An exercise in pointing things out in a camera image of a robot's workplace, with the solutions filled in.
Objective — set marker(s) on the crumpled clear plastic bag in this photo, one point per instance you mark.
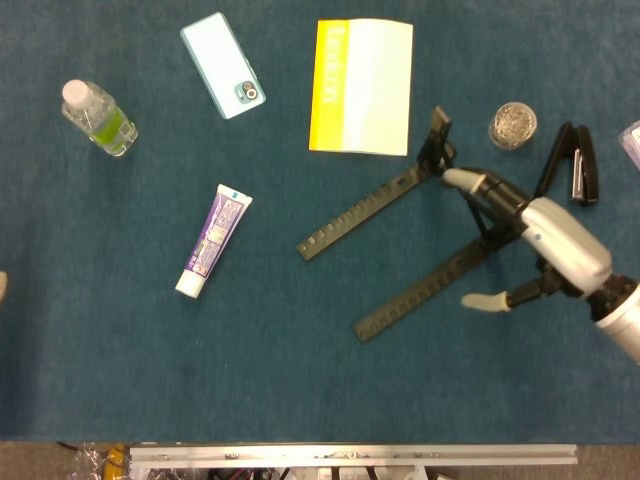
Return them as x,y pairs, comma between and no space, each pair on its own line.
87,465

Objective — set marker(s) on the aluminium profile rail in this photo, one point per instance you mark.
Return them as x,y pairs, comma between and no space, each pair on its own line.
350,456

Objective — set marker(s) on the black folding laptop stand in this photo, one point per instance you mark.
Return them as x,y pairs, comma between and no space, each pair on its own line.
360,215

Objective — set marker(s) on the clear jar of paper clips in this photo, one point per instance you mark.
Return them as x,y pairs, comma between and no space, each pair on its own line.
513,125

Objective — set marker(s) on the yellow and white booklet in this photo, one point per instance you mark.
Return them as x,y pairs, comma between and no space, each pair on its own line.
375,85

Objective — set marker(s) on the light blue smartphone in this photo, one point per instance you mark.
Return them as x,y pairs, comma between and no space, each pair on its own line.
220,65

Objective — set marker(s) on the teal felt table cloth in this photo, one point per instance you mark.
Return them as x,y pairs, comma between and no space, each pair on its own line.
100,350

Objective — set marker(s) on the black stapler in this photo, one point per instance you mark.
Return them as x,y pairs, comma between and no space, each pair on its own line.
587,165

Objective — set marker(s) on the purple and white toothpaste tube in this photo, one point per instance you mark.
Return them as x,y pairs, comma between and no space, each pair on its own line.
215,240

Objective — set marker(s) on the right silver and black robot hand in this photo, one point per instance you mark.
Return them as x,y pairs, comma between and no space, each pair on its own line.
565,240

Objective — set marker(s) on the clear bottle with green label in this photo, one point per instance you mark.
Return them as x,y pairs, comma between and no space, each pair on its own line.
100,120

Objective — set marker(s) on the left silver and black robot hand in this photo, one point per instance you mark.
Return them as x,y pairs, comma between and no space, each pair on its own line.
3,285

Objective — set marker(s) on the yellow plastic object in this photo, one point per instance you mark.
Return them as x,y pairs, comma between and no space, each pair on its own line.
116,457

